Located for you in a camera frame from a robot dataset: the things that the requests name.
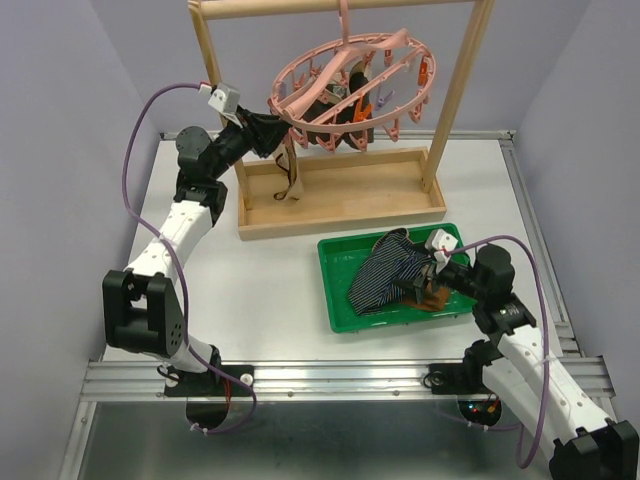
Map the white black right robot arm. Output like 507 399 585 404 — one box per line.
417 238 639 479

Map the brown underwear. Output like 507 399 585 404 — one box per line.
400 284 451 312

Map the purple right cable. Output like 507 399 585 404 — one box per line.
444 235 553 470

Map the aluminium mounting rail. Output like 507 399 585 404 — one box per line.
82 355 616 401

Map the green plastic tray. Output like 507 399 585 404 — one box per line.
317 223 475 334

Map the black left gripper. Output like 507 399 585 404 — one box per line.
209 105 293 180

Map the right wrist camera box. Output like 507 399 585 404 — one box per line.
425 229 458 264

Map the wooden hanger rack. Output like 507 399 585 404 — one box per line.
188 1 493 240

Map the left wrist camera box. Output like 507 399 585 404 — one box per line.
198 82 240 124

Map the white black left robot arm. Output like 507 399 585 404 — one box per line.
102 109 290 394

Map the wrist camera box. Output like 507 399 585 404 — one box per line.
425 229 458 264
198 82 240 124

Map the blue striped underwear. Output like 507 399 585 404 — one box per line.
347 228 431 315

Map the dark olive underwear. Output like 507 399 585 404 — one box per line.
303 61 375 150

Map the pink round clip hanger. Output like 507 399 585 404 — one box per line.
267 1 437 152

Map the cream navy-trim underwear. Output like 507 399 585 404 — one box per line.
273 134 304 201

